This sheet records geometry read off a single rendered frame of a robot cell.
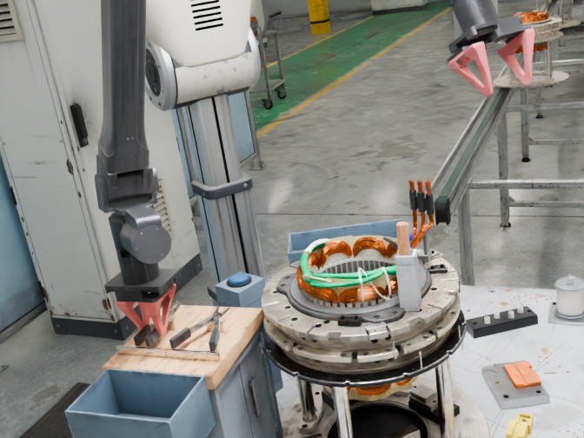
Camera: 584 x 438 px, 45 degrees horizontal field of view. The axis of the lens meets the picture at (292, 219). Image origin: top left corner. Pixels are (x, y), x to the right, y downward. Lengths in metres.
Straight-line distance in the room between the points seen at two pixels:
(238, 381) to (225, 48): 0.65
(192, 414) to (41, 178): 2.45
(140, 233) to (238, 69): 0.55
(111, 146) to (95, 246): 2.34
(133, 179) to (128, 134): 0.08
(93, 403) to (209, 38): 0.71
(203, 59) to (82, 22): 1.95
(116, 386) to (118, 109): 0.43
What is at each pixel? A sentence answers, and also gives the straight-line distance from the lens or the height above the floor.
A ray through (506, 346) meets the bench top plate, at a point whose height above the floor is 0.78.
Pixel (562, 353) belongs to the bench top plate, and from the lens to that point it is 1.55.
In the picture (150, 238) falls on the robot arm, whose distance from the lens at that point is 0.99.
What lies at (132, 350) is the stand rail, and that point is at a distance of 1.13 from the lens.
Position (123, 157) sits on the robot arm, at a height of 1.38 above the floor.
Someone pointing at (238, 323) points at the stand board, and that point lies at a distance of 1.15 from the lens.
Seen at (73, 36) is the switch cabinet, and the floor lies 1.42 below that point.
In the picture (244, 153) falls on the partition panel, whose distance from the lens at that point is 5.62.
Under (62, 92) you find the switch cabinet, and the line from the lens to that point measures 3.16.
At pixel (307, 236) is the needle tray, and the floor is 1.05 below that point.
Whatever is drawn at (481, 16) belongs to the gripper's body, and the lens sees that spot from 1.13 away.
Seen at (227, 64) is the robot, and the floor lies 1.42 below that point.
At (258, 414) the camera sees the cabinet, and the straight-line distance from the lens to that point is 1.21.
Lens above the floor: 1.61
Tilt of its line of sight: 21 degrees down
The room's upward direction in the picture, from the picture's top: 9 degrees counter-clockwise
